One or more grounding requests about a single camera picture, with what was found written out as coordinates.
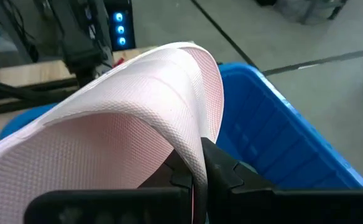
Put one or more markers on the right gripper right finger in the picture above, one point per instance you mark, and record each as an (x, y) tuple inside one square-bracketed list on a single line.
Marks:
[(293, 205)]

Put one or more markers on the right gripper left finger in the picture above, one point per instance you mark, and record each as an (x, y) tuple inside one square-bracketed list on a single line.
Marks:
[(107, 207)]

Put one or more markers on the pink rubber slide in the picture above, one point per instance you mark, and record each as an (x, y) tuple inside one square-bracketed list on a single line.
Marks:
[(122, 102)]

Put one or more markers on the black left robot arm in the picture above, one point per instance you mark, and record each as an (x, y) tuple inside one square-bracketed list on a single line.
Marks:
[(82, 46)]

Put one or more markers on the blue plastic bin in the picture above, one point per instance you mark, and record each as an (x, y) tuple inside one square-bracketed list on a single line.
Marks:
[(278, 130)]

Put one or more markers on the black computer tower blue lights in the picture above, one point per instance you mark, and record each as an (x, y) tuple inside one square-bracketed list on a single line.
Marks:
[(127, 43)]

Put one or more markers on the dark grey side desk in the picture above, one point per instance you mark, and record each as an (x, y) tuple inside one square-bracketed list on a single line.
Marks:
[(13, 28)]

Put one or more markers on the black aluminium table frame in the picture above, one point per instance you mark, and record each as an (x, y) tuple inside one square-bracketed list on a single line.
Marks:
[(13, 104)]

